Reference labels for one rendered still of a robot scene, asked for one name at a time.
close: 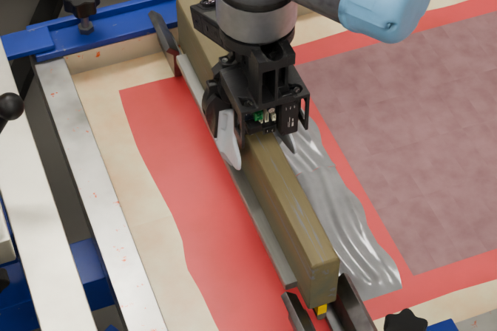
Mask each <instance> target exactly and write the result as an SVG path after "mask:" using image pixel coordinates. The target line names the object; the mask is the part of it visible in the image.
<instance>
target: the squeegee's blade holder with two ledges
mask: <svg viewBox="0 0 497 331"><path fill-rule="evenodd" d="M176 61H177V65H178V67H179V69H180V71H181V73H182V75H183V78H184V80H185V82H186V84H187V86H188V88H189V90H190V92H191V94H192V97H193V98H194V100H195V103H196V104H197V107H198V109H199V111H200V113H201V115H202V117H203V119H204V121H205V124H206V126H207V128H208V130H209V132H210V134H211V136H212V133H211V130H210V128H209V126H208V123H207V122H206V119H205V116H204V114H203V110H202V105H201V104H202V98H203V93H204V89H203V87H202V85H201V83H200V81H199V79H198V77H197V75H196V73H195V71H194V69H193V67H192V65H191V63H190V61H189V58H188V56H187V54H182V55H177V56H176ZM212 139H213V141H214V138H213V136H212ZM214 143H215V145H216V142H215V141H214ZM216 146H217V145H216ZM217 149H218V148H217ZM219 153H220V152H219ZM220 156H221V154H220ZM221 157H222V156H221ZM222 159H223V157H222ZM223 162H224V163H225V165H226V168H227V170H228V172H229V174H230V176H231V178H232V180H233V182H234V185H235V187H236V189H237V191H238V193H239V195H240V197H241V200H242V201H243V204H244V205H245V207H246V210H247V211H248V215H249V216H250V218H251V220H252V222H253V224H254V226H255V229H256V231H257V233H258V235H259V237H260V239H261V241H262V243H263V246H264V248H265V249H266V252H267V254H268V256H269V258H270V260H271V263H272V264H273V266H274V269H275V270H276V272H277V275H278V277H279V279H280V281H281V283H282V285H283V287H284V289H285V290H289V289H291V288H294V287H297V280H296V278H295V276H294V273H293V271H292V269H291V267H290V265H289V263H288V261H287V259H286V257H285V255H284V253H283V251H282V249H281V247H280V245H279V242H278V241H277V238H276V236H275V235H274V232H273V230H272V229H271V226H270V225H269V223H268V220H267V219H266V216H265V214H264V212H263V209H262V208H261V206H260V204H259V202H258V200H257V198H256V196H255V194H254V192H253V190H252V188H251V186H250V184H249V181H248V179H247V177H246V175H245V173H244V171H243V169H242V167H241V169H240V170H237V169H235V167H234V166H230V165H229V164H228V163H227V162H226V161H225V160H224V159H223Z"/></svg>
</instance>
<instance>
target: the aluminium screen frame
mask: <svg viewBox="0 0 497 331"><path fill-rule="evenodd" d="M158 52H163V50H162V49H161V47H160V44H159V42H158V36H157V33H150V34H147V35H142V36H138V37H135V38H131V39H127V40H124V41H119V42H115V43H112V44H107V45H104V46H101V47H96V48H92V49H89V50H84V51H80V52H76V53H73V54H69V55H64V56H61V57H57V58H52V59H49V60H46V61H41V62H37V61H36V58H35V56H34V55H30V62H31V66H32V68H33V71H34V74H35V78H36V80H37V83H38V86H39V89H40V91H41V95H42V97H43V100H44V103H45V106H46V108H47V112H48V115H49V116H50V120H51V123H52V125H53V129H54V131H55V135H56V137H57V140H58V144H59V146H60V148H61V152H62V154H63V157H64V160H65V163H66V165H67V169H68V172H69V174H70V177H71V180H72V184H73V186H74V189H75V192H76V194H77V197H78V201H79V202H80V205H81V209H82V211H83V214H84V217H85V220H86V222H87V226H88V228H89V232H90V234H91V237H92V240H93V243H94V246H95V249H96V251H97V254H98V258H99V260H100V262H101V266H102V268H103V271H104V275H105V276H106V280H107V283H108V285H109V289H110V291H111V294H112V297H113V300H114V302H115V306H116V308H117V311H118V314H119V317H120V320H121V323H122V325H123V328H124V331H168V328H167V326H166V322H165V321H164V318H163V315H162V312H161V311H160V307H159V305H158V302H157V299H156V297H155V294H154V291H153V289H152V286H151V284H150V281H149V278H148V276H147V274H146V271H145V268H144V266H143V262H142V260H141V257H140V255H139V252H138V249H137V247H136V244H135V241H134V239H133V237H132V234H131V231H130V229H129V226H128V224H127V221H126V218H125V216H124V213H123V210H122V208H121V204H120V203H119V200H118V197H117V194H116V193H115V189H114V187H113V184H112V181H111V179H110V177H109V173H108V171H107V167H106V166H105V163H104V160H103V157H102V156H101V152H100V150H99V147H98V144H97V142H96V140H95V136H94V134H93V132H92V129H91V126H90V124H89V121H88V119H87V116H86V113H85V111H84V108H83V106H82V103H81V100H80V98H79V95H78V92H77V90H76V88H75V84H74V82H73V79H72V76H71V75H75V74H78V73H81V72H86V71H90V70H93V69H97V68H101V67H104V66H109V65H113V64H117V63H120V62H124V61H129V60H132V59H135V58H140V57H144V56H147V55H151V54H155V53H158ZM455 325H456V327H457V328H458V330H459V331H497V309H494V310H491V311H489V312H486V313H482V314H480V315H476V316H473V317H471V318H468V319H465V320H463V321H459V322H456V323H455Z"/></svg>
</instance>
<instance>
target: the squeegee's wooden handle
mask: <svg viewBox="0 0 497 331"><path fill-rule="evenodd" d="M200 1H201V0H176V8H177V28H178V38H179V45H180V47H181V49H182V50H183V54H187V56H188V58H189V61H190V63H191V65H192V67H193V69H194V71H195V73H196V75H197V77H198V79H199V81H200V83H201V85H202V87H203V89H204V91H205V90H206V81H207V80H212V78H213V72H212V70H211V68H212V67H213V66H214V65H215V64H217V62H218V61H219V57H222V56H224V55H228V54H229V52H228V51H226V50H225V49H223V48H222V47H221V46H219V45H218V44H216V43H215V42H213V41H212V40H211V39H209V38H207V37H206V36H205V35H204V34H202V33H200V32H199V31H197V30H196V29H195V28H194V25H193V21H192V14H191V10H190V6H191V5H194V4H198V3H200ZM237 144H238V147H239V151H240V157H241V167H242V169H243V171H244V173H245V175H246V177H247V179H248V181H249V184H250V186H251V188H252V190H253V192H254V194H255V196H256V198H257V200H258V202H259V204H260V206H261V208H262V209H263V212H264V214H265V216H266V219H267V220H268V223H269V225H270V226H271V229H272V230H273V232H274V235H275V236H276V238H277V241H278V242H279V245H280V247H281V249H282V251H283V253H284V255H285V257H286V259H287V261H288V263H289V265H290V267H291V269H292V271H293V273H294V276H295V278H296V280H297V288H298V290H299V292H300V294H301V296H302V298H303V300H304V302H305V304H306V306H307V308H308V309H312V308H315V307H318V306H321V305H324V304H327V303H330V302H332V301H336V297H337V283H338V275H339V261H340V259H339V257H338V255H337V253H336V251H335V250H334V247H333V245H332V244H331V241H330V240H329V238H328V236H327V234H326V232H325V230H324V228H323V226H322V225H321V223H320V221H319V219H318V217H317V215H316V214H315V212H314V209H313V208H312V206H311V203H310V202H309V200H308V198H307V196H306V195H305V192H304V190H303V189H302V187H301V185H300V183H299V181H298V179H297V177H296V175H295V173H294V172H293V170H292V168H291V166H290V164H289V162H288V160H287V159H286V157H285V155H284V153H283V150H282V149H281V147H280V145H279V143H278V142H277V139H276V137H275V136H274V133H273V132H272V133H268V134H263V132H257V133H254V134H253V135H248V134H245V148H243V149H242V148H241V146H240V144H239V142H238V141H237Z"/></svg>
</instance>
